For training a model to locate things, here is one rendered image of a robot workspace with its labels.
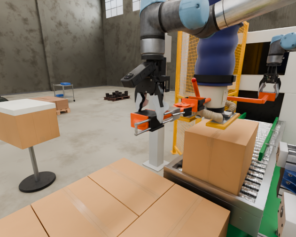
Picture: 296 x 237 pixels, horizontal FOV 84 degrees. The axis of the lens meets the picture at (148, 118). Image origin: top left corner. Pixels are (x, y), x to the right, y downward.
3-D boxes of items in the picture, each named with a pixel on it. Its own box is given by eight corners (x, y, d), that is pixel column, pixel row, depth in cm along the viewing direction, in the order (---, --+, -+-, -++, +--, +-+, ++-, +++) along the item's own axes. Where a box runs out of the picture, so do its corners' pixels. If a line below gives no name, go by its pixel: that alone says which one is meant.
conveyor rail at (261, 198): (279, 131, 272) (282, 120, 267) (283, 132, 269) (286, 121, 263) (248, 229, 105) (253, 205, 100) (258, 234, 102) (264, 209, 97)
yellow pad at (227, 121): (223, 113, 115) (224, 106, 113) (239, 116, 109) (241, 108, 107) (205, 126, 90) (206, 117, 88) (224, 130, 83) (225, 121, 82)
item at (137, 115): (146, 121, 63) (146, 108, 62) (162, 125, 59) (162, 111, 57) (130, 126, 57) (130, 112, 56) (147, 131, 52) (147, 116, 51)
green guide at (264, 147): (275, 122, 273) (276, 116, 271) (283, 122, 267) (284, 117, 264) (257, 160, 158) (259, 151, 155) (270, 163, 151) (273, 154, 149)
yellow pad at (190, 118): (197, 109, 126) (198, 102, 125) (210, 111, 120) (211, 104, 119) (174, 119, 101) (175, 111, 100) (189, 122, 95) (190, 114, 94)
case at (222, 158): (208, 150, 178) (212, 114, 167) (251, 162, 154) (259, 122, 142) (181, 177, 133) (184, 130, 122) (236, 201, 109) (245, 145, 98)
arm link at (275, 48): (287, 33, 90) (269, 35, 96) (282, 54, 93) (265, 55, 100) (292, 35, 94) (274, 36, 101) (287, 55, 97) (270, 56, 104)
